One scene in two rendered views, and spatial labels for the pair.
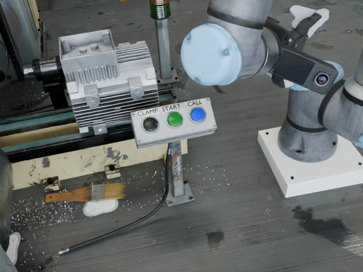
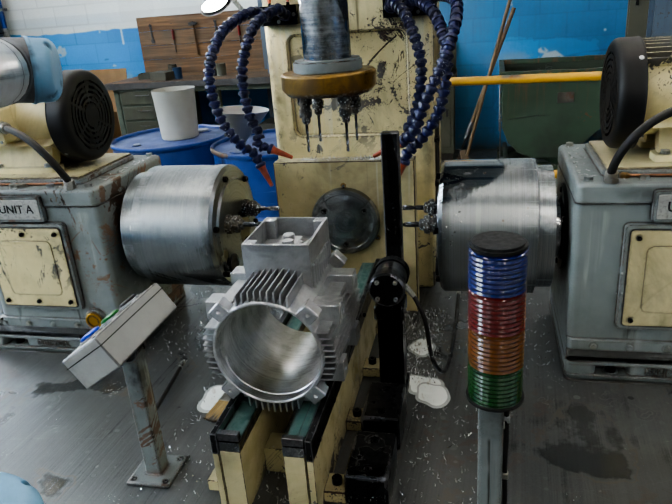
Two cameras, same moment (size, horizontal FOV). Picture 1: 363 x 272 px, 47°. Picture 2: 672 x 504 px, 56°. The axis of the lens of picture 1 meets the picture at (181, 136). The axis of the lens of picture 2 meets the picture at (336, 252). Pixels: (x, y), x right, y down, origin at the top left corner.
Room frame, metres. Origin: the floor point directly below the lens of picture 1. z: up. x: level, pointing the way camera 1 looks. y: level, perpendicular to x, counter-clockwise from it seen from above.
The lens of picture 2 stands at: (1.28, -0.57, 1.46)
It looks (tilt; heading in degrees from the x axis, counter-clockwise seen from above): 22 degrees down; 116
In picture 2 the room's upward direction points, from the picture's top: 4 degrees counter-clockwise
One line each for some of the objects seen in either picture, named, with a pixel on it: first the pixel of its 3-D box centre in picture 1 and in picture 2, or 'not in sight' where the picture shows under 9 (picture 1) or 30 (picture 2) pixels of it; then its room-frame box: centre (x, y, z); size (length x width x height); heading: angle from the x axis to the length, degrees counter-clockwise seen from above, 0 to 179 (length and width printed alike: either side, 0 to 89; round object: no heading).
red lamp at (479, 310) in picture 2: not in sight; (496, 306); (1.16, 0.04, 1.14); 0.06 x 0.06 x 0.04
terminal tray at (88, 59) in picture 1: (89, 57); (288, 252); (0.83, 0.20, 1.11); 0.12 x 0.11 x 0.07; 102
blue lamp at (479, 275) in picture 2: not in sight; (497, 267); (1.16, 0.04, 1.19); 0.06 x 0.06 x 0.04
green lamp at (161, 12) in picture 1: (160, 7); (495, 378); (1.16, 0.04, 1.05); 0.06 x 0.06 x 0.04
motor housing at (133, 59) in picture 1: (113, 87); (287, 320); (0.83, 0.16, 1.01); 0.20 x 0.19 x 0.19; 102
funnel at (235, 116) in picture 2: not in sight; (244, 135); (-0.26, 1.79, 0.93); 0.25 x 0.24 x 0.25; 99
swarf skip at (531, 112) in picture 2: not in sight; (572, 114); (0.85, 5.07, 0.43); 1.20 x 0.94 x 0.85; 11
